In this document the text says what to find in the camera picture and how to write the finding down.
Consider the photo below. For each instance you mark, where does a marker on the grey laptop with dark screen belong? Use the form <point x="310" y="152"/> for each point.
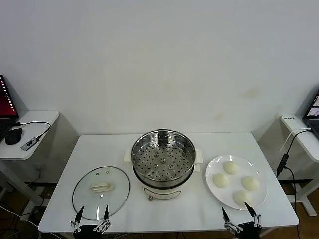
<point x="311" y="117"/>

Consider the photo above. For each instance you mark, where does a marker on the grey usb hub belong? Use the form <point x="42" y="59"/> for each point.
<point x="30" y="144"/>

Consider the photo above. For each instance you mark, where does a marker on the white round plate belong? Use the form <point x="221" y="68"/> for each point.
<point x="236" y="186"/>

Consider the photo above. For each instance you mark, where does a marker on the black computer mouse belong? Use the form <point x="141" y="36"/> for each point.
<point x="13" y="137"/>

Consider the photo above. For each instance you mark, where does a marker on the cream electric cooker pot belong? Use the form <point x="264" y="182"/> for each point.
<point x="159" y="193"/>

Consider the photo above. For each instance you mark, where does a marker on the white side table with label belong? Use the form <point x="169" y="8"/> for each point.
<point x="306" y="144"/>

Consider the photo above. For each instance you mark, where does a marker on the white printed label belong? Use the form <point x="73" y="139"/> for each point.
<point x="289" y="118"/>

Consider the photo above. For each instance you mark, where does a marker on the laptop with red screen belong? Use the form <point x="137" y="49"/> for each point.
<point x="7" y="104"/>

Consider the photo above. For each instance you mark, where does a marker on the perforated steel steamer basket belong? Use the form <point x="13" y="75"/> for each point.
<point x="139" y="159"/>

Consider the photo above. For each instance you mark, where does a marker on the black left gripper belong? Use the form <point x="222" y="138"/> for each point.
<point x="87" y="232"/>

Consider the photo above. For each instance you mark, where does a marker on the white steamed baozi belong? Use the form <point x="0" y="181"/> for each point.
<point x="221" y="180"/>
<point x="239" y="197"/>
<point x="250" y="183"/>
<point x="230" y="167"/>

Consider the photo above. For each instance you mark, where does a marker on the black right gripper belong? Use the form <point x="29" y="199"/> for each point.
<point x="248" y="231"/>

